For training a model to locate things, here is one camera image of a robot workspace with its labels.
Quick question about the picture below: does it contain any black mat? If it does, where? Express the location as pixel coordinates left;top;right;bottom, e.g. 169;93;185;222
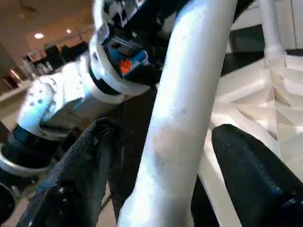
104;51;266;227

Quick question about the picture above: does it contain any white plastic table top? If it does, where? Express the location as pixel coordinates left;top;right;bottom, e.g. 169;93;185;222
196;48;303;227

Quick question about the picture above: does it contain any white sideboard with glass doors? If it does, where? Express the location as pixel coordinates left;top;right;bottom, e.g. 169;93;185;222
231;0;303;54

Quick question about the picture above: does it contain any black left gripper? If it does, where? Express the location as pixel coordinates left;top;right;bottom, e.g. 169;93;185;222
100;0;180;86

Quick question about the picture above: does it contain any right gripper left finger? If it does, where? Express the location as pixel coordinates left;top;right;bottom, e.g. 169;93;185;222
16;117;119;227

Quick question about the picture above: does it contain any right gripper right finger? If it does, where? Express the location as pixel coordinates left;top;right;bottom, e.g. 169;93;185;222
211;124;303;227

